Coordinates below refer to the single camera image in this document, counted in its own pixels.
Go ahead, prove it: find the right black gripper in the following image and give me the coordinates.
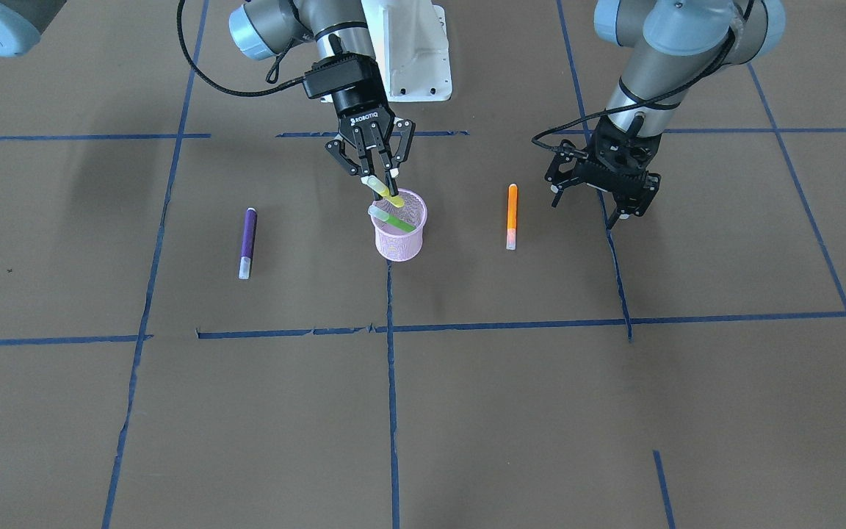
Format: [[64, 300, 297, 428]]
[[326, 87, 416, 198]]

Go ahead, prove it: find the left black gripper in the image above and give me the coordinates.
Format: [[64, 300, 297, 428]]
[[545, 118, 661, 230]]

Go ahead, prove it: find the yellow highlighter pen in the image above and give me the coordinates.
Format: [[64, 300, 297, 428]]
[[361, 175, 404, 208]]

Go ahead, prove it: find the green highlighter pen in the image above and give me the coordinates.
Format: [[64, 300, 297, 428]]
[[367, 205, 416, 232]]

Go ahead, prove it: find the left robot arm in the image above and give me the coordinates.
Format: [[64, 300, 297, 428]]
[[545, 1, 788, 228]]

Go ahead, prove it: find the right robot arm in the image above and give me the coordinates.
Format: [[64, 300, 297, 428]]
[[175, 1, 414, 204]]

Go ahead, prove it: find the orange highlighter pen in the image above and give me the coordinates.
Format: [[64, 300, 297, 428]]
[[505, 183, 519, 251]]

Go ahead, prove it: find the pink mesh pen holder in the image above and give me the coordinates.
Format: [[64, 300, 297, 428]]
[[367, 188, 427, 262]]

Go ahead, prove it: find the purple highlighter pen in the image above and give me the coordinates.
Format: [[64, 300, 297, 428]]
[[238, 207, 258, 280]]

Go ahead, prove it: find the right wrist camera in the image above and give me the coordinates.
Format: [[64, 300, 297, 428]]
[[303, 51, 383, 99]]

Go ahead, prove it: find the white camera post base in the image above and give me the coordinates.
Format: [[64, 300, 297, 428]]
[[362, 1, 453, 104]]

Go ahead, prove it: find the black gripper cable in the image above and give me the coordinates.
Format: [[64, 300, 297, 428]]
[[176, 0, 314, 98]]

